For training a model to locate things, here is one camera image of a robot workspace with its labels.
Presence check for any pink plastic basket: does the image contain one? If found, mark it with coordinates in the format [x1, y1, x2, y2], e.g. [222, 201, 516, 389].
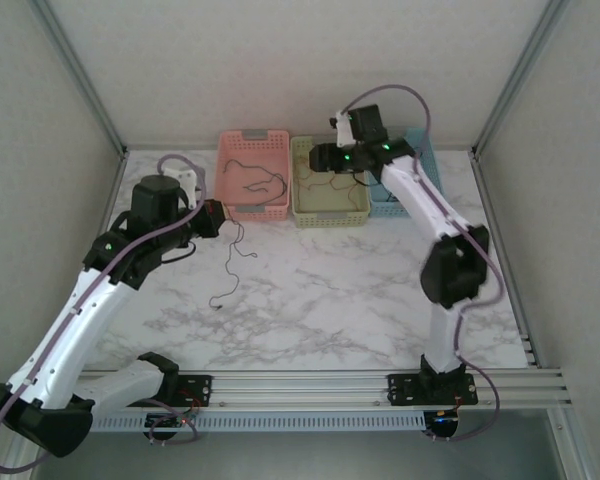
[212, 128, 292, 224]

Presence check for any blue plastic basket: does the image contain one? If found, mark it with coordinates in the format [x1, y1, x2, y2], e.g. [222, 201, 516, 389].
[368, 125, 449, 219]

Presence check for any green plastic basket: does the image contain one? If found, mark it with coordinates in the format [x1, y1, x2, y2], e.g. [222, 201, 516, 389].
[289, 133, 372, 229]

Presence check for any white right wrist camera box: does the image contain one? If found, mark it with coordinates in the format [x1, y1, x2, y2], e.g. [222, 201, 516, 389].
[328, 109, 356, 149]

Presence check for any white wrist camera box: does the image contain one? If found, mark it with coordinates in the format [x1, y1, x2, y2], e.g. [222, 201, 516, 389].
[328, 109, 356, 149]
[162, 167, 202, 211]

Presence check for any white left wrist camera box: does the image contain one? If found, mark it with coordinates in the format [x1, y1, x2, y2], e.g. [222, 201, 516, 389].
[162, 167, 202, 211]

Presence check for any aluminium table side rail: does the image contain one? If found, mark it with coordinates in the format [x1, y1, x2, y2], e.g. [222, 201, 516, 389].
[471, 152, 540, 370]
[58, 149, 130, 371]

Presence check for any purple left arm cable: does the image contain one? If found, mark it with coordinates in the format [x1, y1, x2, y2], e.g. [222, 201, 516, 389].
[0, 154, 206, 474]

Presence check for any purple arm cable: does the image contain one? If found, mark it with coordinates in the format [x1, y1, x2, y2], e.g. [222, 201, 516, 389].
[342, 84, 504, 444]
[0, 154, 206, 474]

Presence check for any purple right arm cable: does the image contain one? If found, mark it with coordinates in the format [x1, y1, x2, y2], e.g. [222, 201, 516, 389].
[342, 84, 504, 444]

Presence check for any aluminium frame post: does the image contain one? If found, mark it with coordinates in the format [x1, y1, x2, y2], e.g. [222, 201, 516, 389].
[471, 0, 572, 157]
[548, 410, 599, 480]
[32, 0, 130, 157]

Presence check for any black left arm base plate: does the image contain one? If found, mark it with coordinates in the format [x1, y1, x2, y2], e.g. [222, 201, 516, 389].
[122, 373, 214, 407]

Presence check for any aluminium mounting rail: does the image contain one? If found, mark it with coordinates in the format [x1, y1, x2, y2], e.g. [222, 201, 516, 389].
[27, 368, 574, 414]

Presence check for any slotted grey cable duct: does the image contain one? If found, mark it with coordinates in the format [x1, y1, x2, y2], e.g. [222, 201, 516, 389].
[90, 412, 426, 432]

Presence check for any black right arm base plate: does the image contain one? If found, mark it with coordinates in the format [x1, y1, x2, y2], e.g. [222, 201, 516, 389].
[387, 372, 480, 407]

